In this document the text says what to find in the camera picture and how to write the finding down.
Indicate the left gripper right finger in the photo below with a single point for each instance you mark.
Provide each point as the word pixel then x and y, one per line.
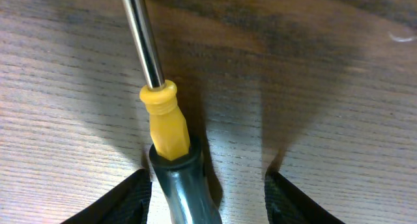
pixel 286 204

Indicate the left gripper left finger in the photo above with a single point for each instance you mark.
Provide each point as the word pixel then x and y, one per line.
pixel 126 203

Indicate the black yellow screwdriver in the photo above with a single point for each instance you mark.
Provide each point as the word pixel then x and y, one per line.
pixel 177 158

